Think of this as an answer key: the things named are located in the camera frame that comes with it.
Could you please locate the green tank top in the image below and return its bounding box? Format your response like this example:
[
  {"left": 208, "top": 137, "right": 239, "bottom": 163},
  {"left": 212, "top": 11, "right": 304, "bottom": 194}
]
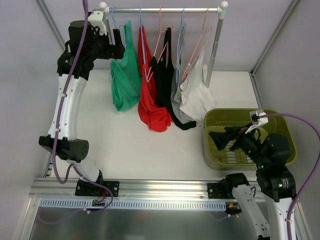
[{"left": 110, "top": 21, "right": 142, "bottom": 112}]

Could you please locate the light blue hanger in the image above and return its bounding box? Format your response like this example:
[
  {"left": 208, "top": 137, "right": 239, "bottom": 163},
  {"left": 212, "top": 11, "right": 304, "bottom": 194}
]
[{"left": 109, "top": 6, "right": 126, "bottom": 82}]

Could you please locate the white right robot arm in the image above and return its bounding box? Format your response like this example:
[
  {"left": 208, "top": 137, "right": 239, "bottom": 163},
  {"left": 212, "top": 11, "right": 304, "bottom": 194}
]
[{"left": 208, "top": 126, "right": 297, "bottom": 240}]

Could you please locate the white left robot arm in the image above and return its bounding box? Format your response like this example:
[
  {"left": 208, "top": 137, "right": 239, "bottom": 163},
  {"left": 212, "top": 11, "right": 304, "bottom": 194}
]
[{"left": 38, "top": 20, "right": 125, "bottom": 196}]

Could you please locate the white tank top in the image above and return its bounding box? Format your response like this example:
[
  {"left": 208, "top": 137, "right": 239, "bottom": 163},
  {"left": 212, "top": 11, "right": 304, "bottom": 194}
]
[{"left": 179, "top": 49, "right": 217, "bottom": 125}]

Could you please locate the blue hanger under red top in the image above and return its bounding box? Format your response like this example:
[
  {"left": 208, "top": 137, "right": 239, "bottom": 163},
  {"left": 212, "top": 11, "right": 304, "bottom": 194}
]
[{"left": 139, "top": 7, "right": 148, "bottom": 82}]

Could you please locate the grey tank top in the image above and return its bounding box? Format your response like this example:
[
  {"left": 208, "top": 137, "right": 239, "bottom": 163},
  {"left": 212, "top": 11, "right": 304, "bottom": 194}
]
[{"left": 170, "top": 60, "right": 197, "bottom": 126}]

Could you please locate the pink hanger under black top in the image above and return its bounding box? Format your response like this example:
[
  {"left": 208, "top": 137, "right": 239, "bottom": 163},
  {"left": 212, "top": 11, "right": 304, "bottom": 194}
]
[{"left": 146, "top": 6, "right": 175, "bottom": 82}]

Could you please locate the black tank top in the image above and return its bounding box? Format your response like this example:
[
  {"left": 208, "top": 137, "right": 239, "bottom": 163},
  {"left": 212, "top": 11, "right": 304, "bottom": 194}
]
[{"left": 149, "top": 27, "right": 196, "bottom": 131}]

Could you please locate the red tank top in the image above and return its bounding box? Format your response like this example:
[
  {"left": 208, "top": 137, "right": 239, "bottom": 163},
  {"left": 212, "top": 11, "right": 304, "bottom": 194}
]
[{"left": 137, "top": 26, "right": 172, "bottom": 132}]

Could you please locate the blue hanger under grey top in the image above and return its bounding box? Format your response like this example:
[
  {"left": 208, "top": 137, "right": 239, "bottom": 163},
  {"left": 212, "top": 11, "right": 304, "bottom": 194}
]
[{"left": 175, "top": 7, "right": 186, "bottom": 85}]

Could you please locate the pink hanger under white top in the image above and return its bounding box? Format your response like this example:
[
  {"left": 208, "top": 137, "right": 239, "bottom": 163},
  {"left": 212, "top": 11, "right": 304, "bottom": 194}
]
[{"left": 182, "top": 8, "right": 213, "bottom": 80}]

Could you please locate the olive green plastic basket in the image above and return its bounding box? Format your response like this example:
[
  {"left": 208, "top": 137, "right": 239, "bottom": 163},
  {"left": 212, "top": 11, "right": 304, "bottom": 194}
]
[{"left": 202, "top": 108, "right": 298, "bottom": 172}]

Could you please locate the silver clothes rack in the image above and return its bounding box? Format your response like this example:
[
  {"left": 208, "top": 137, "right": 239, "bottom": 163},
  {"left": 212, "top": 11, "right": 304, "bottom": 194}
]
[{"left": 99, "top": 0, "right": 229, "bottom": 88}]

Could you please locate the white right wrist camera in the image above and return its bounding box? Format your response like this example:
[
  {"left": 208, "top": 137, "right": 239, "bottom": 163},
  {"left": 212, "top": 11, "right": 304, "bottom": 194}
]
[{"left": 245, "top": 109, "right": 269, "bottom": 134}]

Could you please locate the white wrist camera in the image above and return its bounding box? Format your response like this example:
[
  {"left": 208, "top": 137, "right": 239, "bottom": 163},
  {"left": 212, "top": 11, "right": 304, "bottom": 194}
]
[
  {"left": 88, "top": 9, "right": 110, "bottom": 36},
  {"left": 245, "top": 109, "right": 269, "bottom": 134}
]

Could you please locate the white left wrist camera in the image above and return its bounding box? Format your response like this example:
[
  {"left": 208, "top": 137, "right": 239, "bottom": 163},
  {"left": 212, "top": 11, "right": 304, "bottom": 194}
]
[{"left": 88, "top": 9, "right": 110, "bottom": 36}]

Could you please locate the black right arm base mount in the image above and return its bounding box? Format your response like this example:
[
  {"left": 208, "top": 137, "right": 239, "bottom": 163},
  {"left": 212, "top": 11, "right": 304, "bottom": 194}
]
[{"left": 206, "top": 182, "right": 234, "bottom": 200}]

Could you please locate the aluminium corner frame post right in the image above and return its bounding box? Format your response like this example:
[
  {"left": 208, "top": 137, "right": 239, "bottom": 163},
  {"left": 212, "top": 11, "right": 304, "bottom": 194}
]
[{"left": 249, "top": 0, "right": 302, "bottom": 77}]

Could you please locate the aluminium corner frame post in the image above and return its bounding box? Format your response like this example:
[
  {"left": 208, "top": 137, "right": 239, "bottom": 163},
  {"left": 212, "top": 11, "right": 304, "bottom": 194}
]
[
  {"left": 249, "top": 0, "right": 302, "bottom": 77},
  {"left": 34, "top": 0, "right": 65, "bottom": 52}
]

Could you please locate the aluminium corner frame post left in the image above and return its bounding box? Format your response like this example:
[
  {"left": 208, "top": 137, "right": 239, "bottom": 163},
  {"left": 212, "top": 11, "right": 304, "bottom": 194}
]
[{"left": 34, "top": 0, "right": 65, "bottom": 52}]

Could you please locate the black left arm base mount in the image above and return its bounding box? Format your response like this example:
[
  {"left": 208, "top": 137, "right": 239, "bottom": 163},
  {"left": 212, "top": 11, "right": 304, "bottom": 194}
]
[{"left": 75, "top": 179, "right": 120, "bottom": 197}]

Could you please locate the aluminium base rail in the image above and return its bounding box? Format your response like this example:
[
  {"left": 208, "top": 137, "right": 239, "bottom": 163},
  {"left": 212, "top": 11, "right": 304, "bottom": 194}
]
[{"left": 29, "top": 177, "right": 219, "bottom": 201}]

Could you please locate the white slotted cable duct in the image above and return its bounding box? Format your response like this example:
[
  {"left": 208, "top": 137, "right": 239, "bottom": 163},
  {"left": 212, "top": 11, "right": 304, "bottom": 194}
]
[{"left": 39, "top": 198, "right": 227, "bottom": 212}]

